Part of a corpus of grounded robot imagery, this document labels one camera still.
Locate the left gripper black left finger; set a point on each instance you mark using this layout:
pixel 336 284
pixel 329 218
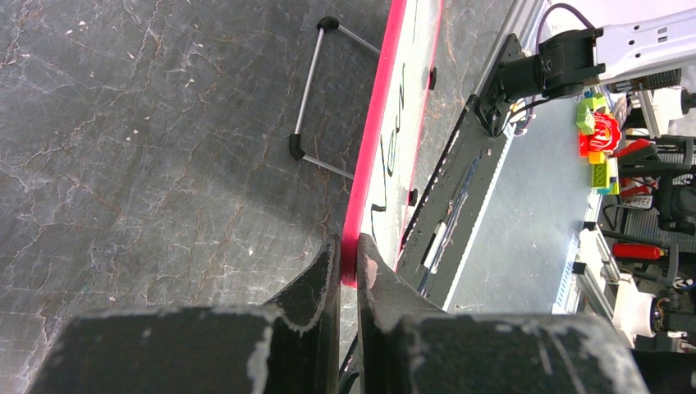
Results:
pixel 288 344

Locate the colourful toy brick pile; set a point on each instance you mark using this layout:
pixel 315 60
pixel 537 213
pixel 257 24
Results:
pixel 599 137

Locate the whiteboard wire stand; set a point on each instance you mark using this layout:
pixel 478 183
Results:
pixel 335 97

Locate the red cylinder object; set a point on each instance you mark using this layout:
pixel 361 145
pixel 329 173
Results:
pixel 637 251

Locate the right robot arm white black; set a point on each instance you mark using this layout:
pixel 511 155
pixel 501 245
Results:
pixel 572 60

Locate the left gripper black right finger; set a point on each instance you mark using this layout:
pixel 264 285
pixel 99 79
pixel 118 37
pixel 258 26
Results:
pixel 409 345

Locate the whiteboard with pink frame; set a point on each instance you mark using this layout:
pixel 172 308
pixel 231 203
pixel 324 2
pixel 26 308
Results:
pixel 381 190

